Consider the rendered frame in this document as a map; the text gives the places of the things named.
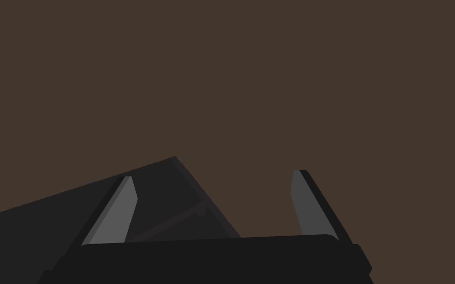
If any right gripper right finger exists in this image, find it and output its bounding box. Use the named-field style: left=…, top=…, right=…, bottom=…
left=290, top=169, right=354, bottom=245

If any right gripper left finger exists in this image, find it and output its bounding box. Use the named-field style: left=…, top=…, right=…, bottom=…
left=73, top=175, right=139, bottom=248

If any dark grey table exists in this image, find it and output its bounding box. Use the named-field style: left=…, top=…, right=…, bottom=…
left=0, top=155, right=242, bottom=284

